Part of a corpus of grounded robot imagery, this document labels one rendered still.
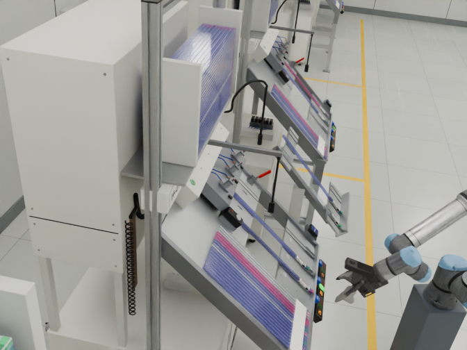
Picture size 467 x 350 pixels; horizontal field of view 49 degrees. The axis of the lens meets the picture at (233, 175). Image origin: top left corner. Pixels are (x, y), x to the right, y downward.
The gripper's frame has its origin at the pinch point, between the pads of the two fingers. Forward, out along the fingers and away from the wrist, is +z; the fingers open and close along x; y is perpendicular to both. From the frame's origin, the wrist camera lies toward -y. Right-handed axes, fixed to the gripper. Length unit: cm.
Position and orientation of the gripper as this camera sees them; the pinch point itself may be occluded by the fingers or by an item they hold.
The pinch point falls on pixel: (335, 289)
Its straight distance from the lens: 212.0
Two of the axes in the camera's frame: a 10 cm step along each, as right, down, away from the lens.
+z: -7.2, 5.1, 4.8
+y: 6.7, 6.9, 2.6
